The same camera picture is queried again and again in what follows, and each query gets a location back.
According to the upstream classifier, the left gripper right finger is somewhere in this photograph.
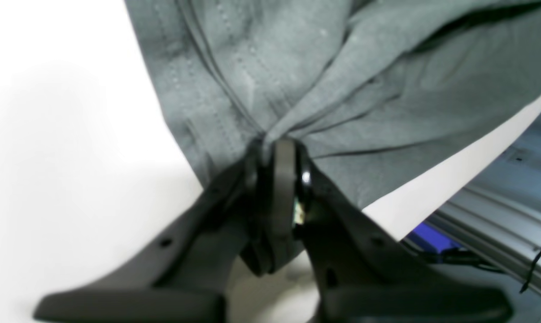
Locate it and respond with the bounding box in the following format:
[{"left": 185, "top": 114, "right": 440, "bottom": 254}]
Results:
[{"left": 270, "top": 139, "right": 513, "bottom": 323}]

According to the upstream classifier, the aluminium frame rail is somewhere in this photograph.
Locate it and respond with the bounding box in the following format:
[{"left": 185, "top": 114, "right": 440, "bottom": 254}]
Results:
[{"left": 427, "top": 114, "right": 541, "bottom": 296}]

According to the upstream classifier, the dark grey T-shirt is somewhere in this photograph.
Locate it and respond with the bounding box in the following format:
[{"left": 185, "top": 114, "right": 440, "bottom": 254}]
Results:
[{"left": 125, "top": 0, "right": 541, "bottom": 207}]

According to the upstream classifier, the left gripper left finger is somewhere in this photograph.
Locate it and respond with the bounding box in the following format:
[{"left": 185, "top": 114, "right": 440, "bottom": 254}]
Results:
[{"left": 33, "top": 144, "right": 260, "bottom": 323}]

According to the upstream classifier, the blue box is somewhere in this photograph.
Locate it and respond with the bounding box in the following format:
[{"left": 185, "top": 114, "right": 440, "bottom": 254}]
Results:
[{"left": 405, "top": 223, "right": 462, "bottom": 253}]

